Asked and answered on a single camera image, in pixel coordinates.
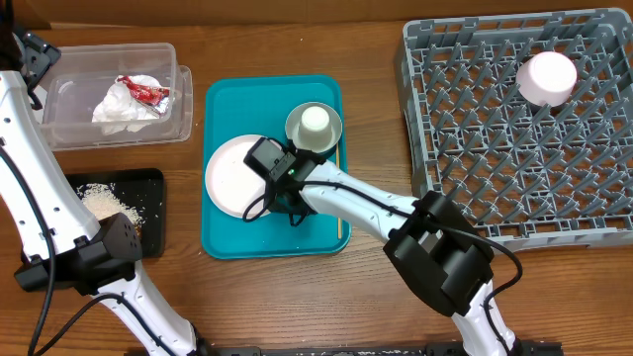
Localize large white plate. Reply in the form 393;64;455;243
205;134;265;219

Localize white paper cup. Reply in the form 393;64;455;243
298;106;331;151

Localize grey bowl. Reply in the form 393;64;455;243
285;102;343;154

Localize white napkin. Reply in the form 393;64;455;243
129;75;170;126

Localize red snack wrapper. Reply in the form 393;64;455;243
117;76;171;116

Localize pile of white rice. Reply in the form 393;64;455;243
75;183;143;227

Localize small white plate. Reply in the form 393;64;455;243
515;51;578;107

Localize white tissue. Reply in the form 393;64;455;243
92;82;154;135

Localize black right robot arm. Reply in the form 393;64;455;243
262;153;522;355

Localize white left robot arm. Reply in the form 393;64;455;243
1;1;214;355

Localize wooden chopstick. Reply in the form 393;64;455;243
335;143;342;240

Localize clear plastic bin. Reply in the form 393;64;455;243
36;43;194;150

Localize teal serving tray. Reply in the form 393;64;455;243
201;74;351;260

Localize black tray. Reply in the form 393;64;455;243
66;168;167;258

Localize grey dish rack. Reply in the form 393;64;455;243
395;8;632;251

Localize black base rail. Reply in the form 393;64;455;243
211;341;564;356

